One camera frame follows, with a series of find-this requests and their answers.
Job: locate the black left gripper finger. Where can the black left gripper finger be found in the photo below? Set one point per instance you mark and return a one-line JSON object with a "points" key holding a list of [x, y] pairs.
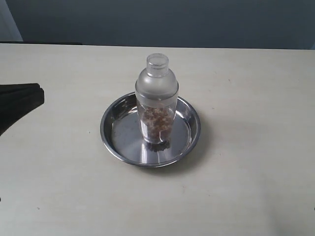
{"points": [[19, 86]]}

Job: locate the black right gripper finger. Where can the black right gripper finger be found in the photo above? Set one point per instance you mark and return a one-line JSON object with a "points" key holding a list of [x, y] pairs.
{"points": [[15, 103]]}

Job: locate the clear plastic shaker bottle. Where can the clear plastic shaker bottle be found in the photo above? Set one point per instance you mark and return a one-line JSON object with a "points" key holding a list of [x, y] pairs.
{"points": [[156, 91]]}

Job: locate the round steel tray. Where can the round steel tray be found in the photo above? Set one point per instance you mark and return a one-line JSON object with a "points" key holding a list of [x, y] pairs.
{"points": [[120, 132]]}

